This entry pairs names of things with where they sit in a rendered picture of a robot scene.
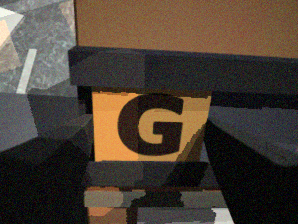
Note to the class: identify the orange tile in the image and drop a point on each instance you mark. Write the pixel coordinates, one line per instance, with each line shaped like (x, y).
(140, 124)

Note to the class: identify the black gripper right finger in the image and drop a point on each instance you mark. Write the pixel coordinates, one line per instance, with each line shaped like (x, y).
(258, 180)

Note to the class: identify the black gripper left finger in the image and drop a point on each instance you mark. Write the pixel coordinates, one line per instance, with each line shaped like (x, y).
(40, 179)

